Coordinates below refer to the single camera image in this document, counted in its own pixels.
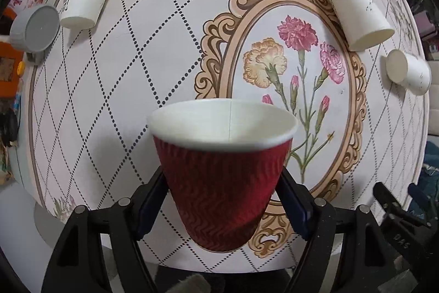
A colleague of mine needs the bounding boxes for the blue denim clothes pile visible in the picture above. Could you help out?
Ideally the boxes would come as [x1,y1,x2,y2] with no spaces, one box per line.
[409,141,438,220]

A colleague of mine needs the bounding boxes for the orange box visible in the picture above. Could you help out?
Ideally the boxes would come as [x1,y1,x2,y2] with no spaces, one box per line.
[0,42,24,99]

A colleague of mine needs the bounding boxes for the red ripple paper cup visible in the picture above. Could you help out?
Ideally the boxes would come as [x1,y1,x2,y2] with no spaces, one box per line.
[147,98,298,252]

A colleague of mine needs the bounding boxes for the floral patterned tablecloth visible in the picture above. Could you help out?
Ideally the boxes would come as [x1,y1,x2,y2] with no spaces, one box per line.
[27,0,429,221]

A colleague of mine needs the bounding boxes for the grey mug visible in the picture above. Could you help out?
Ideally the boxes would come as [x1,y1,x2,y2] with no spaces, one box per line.
[9,4,60,66]

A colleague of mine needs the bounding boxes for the white paper cup centre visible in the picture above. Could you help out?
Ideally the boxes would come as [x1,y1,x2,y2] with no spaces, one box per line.
[329,0,395,52]

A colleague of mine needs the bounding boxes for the white paper cup right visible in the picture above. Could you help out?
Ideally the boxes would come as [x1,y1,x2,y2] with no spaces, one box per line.
[385,49,432,96]

